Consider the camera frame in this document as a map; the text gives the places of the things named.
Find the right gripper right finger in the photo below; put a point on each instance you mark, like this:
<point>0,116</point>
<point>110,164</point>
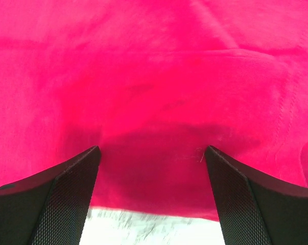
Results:
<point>254,207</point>

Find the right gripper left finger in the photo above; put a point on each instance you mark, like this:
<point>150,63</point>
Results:
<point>50,207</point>

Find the magenta t shirt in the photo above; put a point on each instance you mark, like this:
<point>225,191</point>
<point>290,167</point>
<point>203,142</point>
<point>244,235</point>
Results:
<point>153,83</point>

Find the floral table mat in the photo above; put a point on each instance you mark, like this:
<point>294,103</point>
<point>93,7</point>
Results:
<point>114,225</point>

